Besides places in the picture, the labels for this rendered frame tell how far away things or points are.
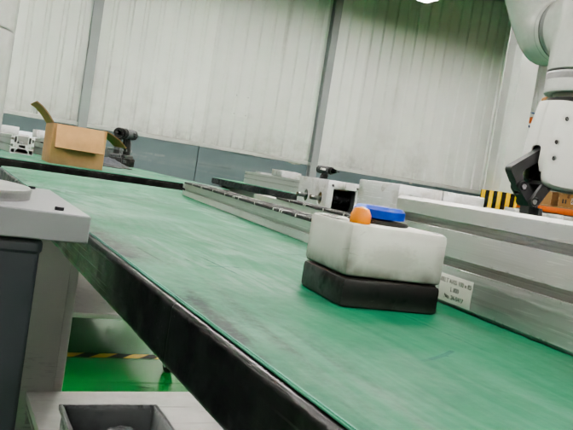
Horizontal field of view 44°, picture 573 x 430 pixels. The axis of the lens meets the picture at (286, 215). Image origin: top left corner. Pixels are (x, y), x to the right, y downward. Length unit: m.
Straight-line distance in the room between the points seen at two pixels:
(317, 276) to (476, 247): 0.13
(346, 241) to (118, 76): 11.41
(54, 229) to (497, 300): 0.36
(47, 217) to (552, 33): 0.59
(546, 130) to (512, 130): 8.04
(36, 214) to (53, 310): 1.31
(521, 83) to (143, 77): 6.07
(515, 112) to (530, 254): 8.39
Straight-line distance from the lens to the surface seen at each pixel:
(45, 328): 1.93
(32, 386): 1.97
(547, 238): 0.51
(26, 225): 0.62
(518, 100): 8.94
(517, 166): 0.82
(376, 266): 0.51
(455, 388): 0.34
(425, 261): 0.52
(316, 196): 1.70
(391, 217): 0.53
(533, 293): 0.52
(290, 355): 0.34
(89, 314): 2.88
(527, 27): 0.94
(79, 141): 2.76
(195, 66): 12.23
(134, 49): 11.96
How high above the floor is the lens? 0.86
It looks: 3 degrees down
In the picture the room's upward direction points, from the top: 9 degrees clockwise
